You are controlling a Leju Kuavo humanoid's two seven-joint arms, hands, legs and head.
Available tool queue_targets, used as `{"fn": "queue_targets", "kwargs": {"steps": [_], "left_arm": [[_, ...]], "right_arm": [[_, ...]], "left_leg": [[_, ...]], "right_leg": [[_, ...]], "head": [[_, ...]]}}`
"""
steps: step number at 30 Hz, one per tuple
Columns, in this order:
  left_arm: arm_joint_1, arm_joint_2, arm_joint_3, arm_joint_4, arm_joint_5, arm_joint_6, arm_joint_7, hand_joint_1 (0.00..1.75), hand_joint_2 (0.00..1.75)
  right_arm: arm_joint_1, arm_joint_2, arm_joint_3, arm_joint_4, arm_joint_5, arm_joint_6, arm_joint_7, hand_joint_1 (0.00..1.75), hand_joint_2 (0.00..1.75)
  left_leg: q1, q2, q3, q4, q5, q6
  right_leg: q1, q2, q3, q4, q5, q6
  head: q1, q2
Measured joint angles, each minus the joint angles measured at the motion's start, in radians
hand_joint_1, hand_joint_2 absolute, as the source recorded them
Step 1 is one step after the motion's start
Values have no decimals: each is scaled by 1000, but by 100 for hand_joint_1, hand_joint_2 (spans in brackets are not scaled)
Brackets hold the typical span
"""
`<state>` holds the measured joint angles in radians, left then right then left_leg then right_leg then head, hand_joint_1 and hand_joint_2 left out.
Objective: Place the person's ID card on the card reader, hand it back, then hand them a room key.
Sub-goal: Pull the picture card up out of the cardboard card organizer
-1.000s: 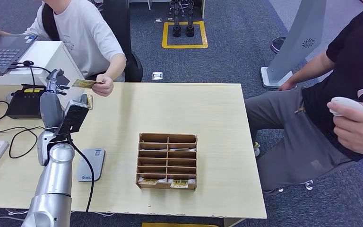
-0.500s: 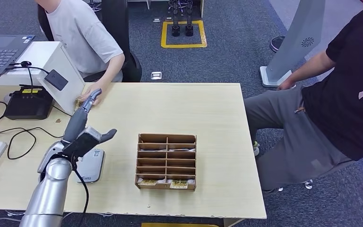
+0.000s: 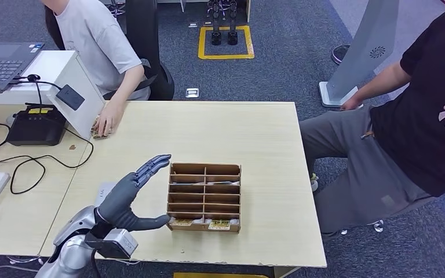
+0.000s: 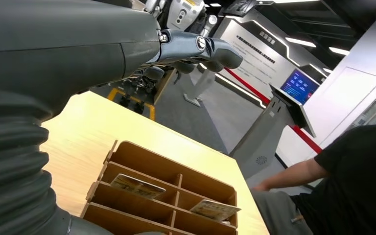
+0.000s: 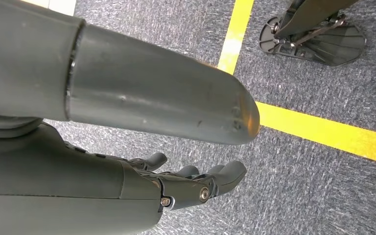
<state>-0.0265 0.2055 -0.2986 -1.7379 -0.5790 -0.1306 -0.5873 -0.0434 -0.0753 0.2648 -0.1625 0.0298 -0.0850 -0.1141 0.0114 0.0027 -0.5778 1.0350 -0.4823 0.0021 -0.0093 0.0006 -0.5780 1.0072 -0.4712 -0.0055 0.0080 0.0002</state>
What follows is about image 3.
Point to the black robot leg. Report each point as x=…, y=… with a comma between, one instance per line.
x=216, y=38
x=232, y=37

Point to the dark grey laptop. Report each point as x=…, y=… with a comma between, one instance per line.
x=0, y=65

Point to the stack of printed cards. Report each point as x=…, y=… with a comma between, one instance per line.
x=100, y=136

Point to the person at laptop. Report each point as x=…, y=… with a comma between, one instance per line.
x=96, y=38

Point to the laptop person's left hand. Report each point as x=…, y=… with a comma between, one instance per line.
x=109, y=117

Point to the person in black top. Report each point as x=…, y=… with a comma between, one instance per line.
x=418, y=126

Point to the black office chair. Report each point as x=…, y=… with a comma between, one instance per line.
x=142, y=23

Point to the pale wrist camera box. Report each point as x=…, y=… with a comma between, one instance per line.
x=120, y=243

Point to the black device with yellow label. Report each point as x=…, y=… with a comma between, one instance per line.
x=36, y=129

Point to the grey card reader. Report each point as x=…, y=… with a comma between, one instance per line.
x=103, y=192

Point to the small brown chip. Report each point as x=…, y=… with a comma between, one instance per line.
x=72, y=147

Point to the grey kiosk stand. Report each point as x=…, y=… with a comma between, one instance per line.
x=364, y=50

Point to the white laptop stand box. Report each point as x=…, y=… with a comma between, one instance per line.
x=53, y=64

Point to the yellow floor tape square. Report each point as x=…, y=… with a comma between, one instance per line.
x=226, y=56

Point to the silver floor socket plate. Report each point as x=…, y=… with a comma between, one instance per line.
x=191, y=92

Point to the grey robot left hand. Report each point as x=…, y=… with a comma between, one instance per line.
x=120, y=203

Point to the white card in organizer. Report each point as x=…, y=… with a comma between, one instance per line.
x=222, y=183

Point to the black shoe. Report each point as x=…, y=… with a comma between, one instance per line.
x=339, y=53

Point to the brown wooden card organizer box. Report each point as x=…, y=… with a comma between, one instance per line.
x=205, y=197

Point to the black-top person's right hand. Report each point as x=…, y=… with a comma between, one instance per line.
x=352, y=103

